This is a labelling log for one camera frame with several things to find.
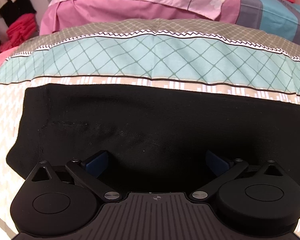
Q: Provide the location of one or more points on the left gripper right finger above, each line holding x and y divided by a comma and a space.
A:
220, 177

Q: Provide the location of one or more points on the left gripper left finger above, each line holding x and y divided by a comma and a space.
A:
86, 173

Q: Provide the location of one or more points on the black pants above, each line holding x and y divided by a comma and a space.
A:
158, 139

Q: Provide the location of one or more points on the patterned patchwork bed sheet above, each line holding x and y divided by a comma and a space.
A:
189, 55

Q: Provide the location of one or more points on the red folded clothes stack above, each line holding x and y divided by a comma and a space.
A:
20, 31

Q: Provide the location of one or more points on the blue grey striped bedding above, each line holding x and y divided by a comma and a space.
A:
278, 17

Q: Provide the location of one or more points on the pink floral quilt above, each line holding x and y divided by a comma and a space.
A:
62, 14

